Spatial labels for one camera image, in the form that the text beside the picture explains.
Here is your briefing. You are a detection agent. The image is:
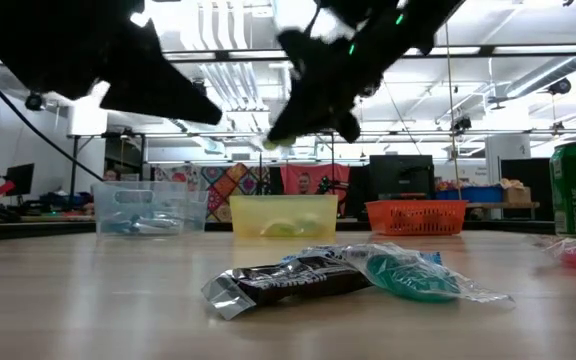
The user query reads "orange plastic basket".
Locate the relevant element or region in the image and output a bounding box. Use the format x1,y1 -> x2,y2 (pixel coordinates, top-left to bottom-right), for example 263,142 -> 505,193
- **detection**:
365,199 -> 469,237

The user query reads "clear plastic bin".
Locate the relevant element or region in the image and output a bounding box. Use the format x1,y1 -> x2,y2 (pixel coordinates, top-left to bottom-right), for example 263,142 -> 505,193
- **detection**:
91,180 -> 210,236

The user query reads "small black monitor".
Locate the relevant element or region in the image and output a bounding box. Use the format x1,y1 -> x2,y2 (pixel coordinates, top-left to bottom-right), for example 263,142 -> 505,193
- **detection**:
3,162 -> 36,198

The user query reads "yellow plastic bin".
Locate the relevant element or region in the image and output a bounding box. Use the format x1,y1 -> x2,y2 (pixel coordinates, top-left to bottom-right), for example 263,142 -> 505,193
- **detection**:
228,194 -> 340,239

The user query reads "black slanting cable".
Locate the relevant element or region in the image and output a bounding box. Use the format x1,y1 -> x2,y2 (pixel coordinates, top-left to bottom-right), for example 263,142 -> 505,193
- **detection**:
0,53 -> 105,182

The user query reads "brown cardboard box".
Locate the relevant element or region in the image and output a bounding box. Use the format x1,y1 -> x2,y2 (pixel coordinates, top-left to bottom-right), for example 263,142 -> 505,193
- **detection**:
501,178 -> 533,204

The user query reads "blue storage bin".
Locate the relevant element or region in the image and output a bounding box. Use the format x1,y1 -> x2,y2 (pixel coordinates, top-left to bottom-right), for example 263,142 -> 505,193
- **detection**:
436,185 -> 505,204

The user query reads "dark brown chocolate bar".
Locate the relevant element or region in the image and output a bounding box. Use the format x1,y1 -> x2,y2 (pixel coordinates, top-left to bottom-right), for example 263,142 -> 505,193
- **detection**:
201,254 -> 373,321

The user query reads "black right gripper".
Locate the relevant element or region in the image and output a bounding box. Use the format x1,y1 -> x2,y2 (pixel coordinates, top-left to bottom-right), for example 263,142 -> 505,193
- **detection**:
267,9 -> 404,144

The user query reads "thin hanging cord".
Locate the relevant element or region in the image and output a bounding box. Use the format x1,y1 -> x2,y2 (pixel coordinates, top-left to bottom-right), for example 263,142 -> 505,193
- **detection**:
443,24 -> 464,201

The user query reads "large black monitor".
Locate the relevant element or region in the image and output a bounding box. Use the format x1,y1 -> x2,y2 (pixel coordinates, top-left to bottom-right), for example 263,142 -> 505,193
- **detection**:
368,154 -> 436,197

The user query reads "black aluminium table frame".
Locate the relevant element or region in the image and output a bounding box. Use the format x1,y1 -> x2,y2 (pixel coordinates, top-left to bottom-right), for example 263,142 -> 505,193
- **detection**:
0,217 -> 557,244

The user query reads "colourful patchwork quilt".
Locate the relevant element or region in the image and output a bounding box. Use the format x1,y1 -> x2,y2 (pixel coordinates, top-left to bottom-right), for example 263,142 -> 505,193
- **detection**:
153,162 -> 272,224

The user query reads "teal gummy candy packet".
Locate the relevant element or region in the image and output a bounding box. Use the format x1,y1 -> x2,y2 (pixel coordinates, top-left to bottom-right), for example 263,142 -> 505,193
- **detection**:
337,243 -> 515,305

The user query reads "orange cloth banner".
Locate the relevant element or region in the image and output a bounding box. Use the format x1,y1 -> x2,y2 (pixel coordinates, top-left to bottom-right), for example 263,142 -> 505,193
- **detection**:
280,163 -> 352,197

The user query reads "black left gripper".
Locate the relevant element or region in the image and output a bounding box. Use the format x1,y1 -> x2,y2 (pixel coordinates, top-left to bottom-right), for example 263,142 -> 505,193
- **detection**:
12,0 -> 223,125

